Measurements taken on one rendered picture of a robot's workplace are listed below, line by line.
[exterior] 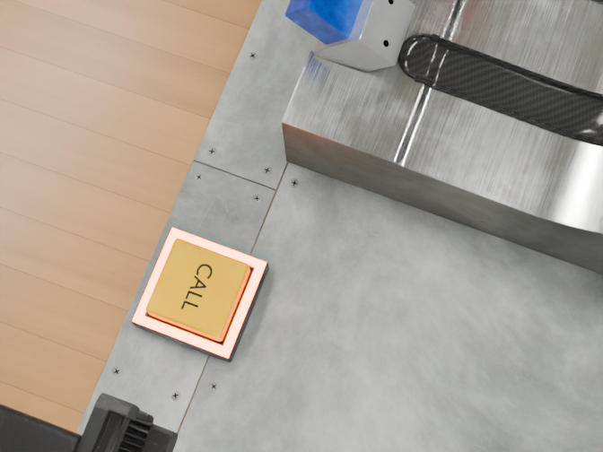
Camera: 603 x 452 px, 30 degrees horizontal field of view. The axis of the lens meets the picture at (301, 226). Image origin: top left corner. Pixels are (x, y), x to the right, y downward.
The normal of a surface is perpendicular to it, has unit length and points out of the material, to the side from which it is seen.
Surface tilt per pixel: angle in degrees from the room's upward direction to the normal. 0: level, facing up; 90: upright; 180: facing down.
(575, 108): 9
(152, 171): 0
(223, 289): 0
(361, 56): 87
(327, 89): 0
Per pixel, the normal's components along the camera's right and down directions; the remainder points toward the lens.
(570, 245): -0.36, 0.91
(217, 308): -0.03, -0.25
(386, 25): 0.59, -0.04
